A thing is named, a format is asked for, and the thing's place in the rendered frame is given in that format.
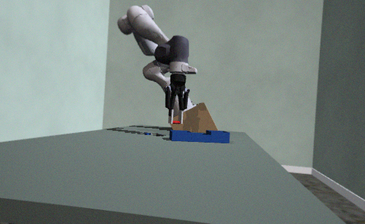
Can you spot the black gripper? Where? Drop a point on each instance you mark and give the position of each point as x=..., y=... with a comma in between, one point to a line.
x=177, y=86

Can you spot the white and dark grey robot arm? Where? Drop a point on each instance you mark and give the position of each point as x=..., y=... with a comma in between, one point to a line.
x=171, y=55

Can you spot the blue rack of three bins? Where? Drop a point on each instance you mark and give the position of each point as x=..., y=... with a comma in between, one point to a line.
x=208, y=137

